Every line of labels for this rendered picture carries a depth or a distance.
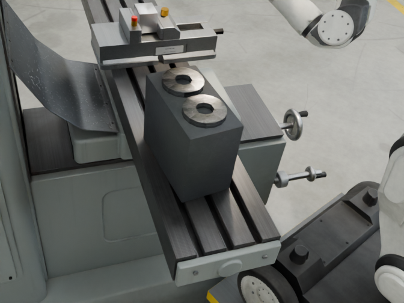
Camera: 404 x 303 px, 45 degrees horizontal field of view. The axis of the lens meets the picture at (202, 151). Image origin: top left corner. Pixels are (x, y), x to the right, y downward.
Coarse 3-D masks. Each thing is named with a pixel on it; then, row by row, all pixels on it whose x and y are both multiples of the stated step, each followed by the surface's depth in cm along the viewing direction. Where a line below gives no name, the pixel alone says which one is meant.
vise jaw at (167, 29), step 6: (156, 6) 141; (162, 6) 142; (168, 12) 142; (162, 18) 137; (168, 18) 137; (162, 24) 134; (168, 24) 135; (174, 24) 137; (162, 30) 133; (168, 30) 134; (174, 30) 135; (162, 36) 135; (168, 36) 135; (174, 36) 136
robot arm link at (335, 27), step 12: (336, 0) 112; (348, 0) 108; (360, 0) 107; (372, 0) 108; (336, 12) 107; (348, 12) 107; (360, 12) 106; (372, 12) 109; (324, 24) 108; (336, 24) 108; (348, 24) 107; (360, 24) 107; (324, 36) 109; (336, 36) 108; (348, 36) 107
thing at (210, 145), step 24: (168, 72) 103; (192, 72) 104; (168, 96) 99; (192, 96) 98; (216, 96) 101; (144, 120) 112; (168, 120) 98; (192, 120) 93; (216, 120) 93; (168, 144) 102; (192, 144) 92; (216, 144) 95; (168, 168) 105; (192, 168) 97; (216, 168) 101; (192, 192) 102
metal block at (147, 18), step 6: (138, 6) 134; (144, 6) 135; (150, 6) 135; (138, 12) 132; (144, 12) 132; (150, 12) 133; (156, 12) 133; (138, 18) 133; (144, 18) 132; (150, 18) 133; (156, 18) 134; (144, 24) 134; (150, 24) 134; (156, 24) 135; (144, 30) 135; (150, 30) 136; (156, 30) 136
